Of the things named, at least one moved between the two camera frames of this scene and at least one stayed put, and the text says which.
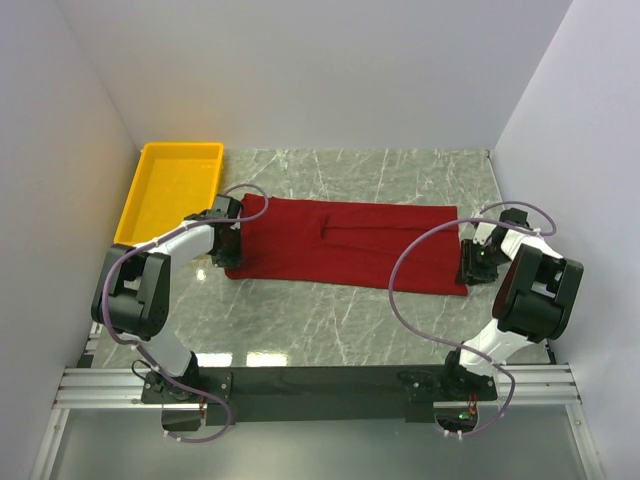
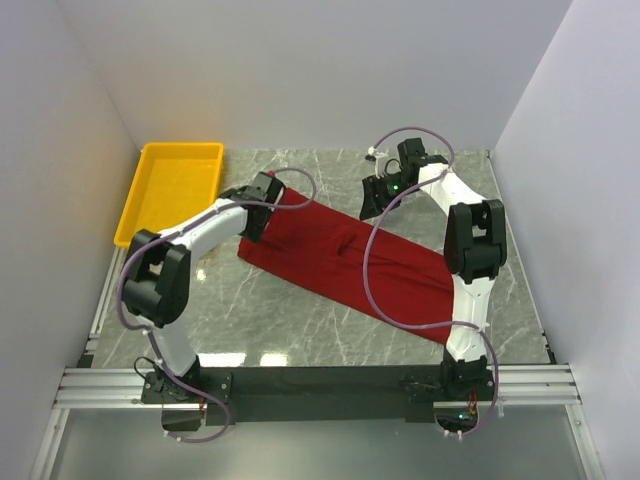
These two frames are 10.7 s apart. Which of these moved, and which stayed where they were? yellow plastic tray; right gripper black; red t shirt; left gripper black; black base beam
Moved: left gripper black; red t shirt; right gripper black
Stayed: yellow plastic tray; black base beam
